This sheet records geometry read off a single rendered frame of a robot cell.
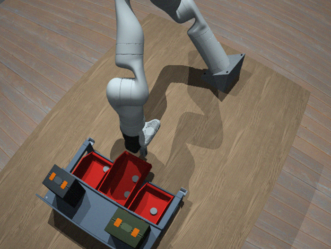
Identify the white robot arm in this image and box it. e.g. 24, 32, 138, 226
106, 0, 230, 127

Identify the grey metal shelf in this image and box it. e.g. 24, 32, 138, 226
36, 137, 188, 249

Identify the dark green case with orange latches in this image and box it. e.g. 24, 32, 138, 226
105, 207, 151, 249

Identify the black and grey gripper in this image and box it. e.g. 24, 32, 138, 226
120, 117, 160, 157

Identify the dark grey case with orange latches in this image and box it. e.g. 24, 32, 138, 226
42, 164, 86, 208

